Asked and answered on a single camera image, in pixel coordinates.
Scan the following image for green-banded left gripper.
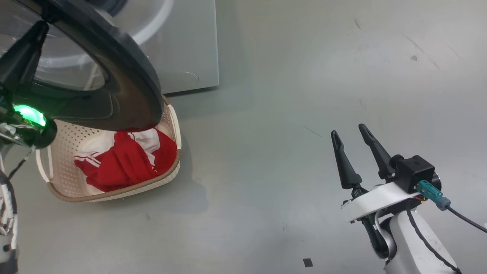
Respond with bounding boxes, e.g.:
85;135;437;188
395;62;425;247
0;21;49;147

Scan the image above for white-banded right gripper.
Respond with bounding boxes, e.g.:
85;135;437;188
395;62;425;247
331;124;423;223

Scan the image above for black-rimmed glass washer door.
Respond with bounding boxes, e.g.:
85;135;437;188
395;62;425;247
0;0;165;132

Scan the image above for plain red garment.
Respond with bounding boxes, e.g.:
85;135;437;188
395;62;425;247
75;131;178;193

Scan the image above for cream perforated laundry basket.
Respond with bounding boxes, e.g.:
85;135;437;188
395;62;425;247
36;97;183;202

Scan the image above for white washing machine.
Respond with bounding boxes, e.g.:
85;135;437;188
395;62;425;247
86;0;220;95

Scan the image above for teal-plug right camera cable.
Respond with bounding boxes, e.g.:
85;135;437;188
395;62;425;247
417;180;487;234

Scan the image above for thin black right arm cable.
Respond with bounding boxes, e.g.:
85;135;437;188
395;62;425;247
405;209;463;274

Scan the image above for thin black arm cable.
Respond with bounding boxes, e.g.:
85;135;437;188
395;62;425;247
405;209;463;274
7;145;37;180

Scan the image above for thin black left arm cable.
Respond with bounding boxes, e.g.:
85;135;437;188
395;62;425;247
7;145;37;180

